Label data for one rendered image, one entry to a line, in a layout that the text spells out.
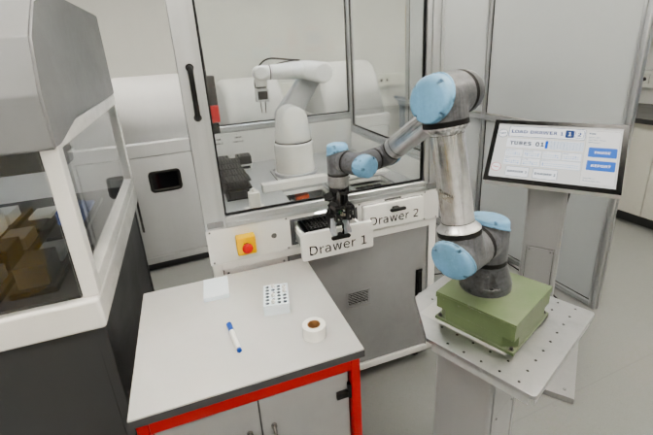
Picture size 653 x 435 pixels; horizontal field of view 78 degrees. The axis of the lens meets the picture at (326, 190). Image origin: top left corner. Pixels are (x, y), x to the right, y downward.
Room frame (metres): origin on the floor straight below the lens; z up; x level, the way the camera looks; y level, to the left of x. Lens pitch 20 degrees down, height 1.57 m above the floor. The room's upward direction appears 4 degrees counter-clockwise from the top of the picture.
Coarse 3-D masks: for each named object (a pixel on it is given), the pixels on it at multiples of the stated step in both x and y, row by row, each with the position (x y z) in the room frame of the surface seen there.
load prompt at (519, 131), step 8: (512, 128) 1.84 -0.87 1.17; (520, 128) 1.82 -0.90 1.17; (528, 128) 1.80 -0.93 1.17; (536, 128) 1.78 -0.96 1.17; (544, 128) 1.77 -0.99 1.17; (552, 128) 1.75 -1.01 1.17; (560, 128) 1.74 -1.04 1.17; (520, 136) 1.79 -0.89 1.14; (528, 136) 1.78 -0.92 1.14; (536, 136) 1.76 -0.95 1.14; (544, 136) 1.74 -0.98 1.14; (552, 136) 1.73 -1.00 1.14; (560, 136) 1.71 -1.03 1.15; (568, 136) 1.70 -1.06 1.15; (576, 136) 1.68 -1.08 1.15; (584, 136) 1.67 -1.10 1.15
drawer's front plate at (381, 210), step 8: (400, 200) 1.62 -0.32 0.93; (408, 200) 1.63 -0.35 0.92; (416, 200) 1.65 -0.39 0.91; (368, 208) 1.57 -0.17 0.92; (376, 208) 1.58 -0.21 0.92; (384, 208) 1.60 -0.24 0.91; (392, 208) 1.61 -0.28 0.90; (408, 208) 1.63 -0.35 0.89; (416, 208) 1.65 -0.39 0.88; (368, 216) 1.57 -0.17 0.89; (376, 216) 1.58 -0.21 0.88; (384, 216) 1.60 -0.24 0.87; (392, 216) 1.61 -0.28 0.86; (400, 216) 1.62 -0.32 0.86; (408, 216) 1.63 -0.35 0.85; (376, 224) 1.58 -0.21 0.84; (384, 224) 1.60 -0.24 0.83; (392, 224) 1.61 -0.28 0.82
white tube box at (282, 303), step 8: (264, 288) 1.20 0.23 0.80; (272, 288) 1.20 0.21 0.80; (280, 288) 1.20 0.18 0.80; (264, 296) 1.16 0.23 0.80; (280, 296) 1.15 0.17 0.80; (288, 296) 1.15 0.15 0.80; (264, 304) 1.11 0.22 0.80; (272, 304) 1.11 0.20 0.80; (280, 304) 1.11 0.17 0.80; (288, 304) 1.11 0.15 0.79; (264, 312) 1.10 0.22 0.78; (272, 312) 1.11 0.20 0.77; (280, 312) 1.11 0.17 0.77; (288, 312) 1.11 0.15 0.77
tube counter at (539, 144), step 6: (534, 144) 1.74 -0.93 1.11; (540, 144) 1.73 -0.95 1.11; (546, 144) 1.72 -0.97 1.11; (552, 144) 1.71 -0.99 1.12; (558, 144) 1.69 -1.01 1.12; (564, 144) 1.68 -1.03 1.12; (570, 144) 1.67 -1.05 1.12; (576, 144) 1.66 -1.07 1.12; (582, 144) 1.65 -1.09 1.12; (558, 150) 1.68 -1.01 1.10; (564, 150) 1.67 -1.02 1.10; (570, 150) 1.65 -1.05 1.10; (576, 150) 1.64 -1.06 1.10; (582, 150) 1.63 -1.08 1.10
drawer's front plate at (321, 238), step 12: (336, 228) 1.38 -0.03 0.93; (360, 228) 1.41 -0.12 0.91; (372, 228) 1.43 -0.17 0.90; (300, 240) 1.34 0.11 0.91; (312, 240) 1.35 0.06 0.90; (324, 240) 1.36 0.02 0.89; (336, 240) 1.38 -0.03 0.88; (348, 240) 1.39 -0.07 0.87; (360, 240) 1.41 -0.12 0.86; (372, 240) 1.43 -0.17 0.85; (312, 252) 1.35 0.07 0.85; (324, 252) 1.36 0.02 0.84; (336, 252) 1.38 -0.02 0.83
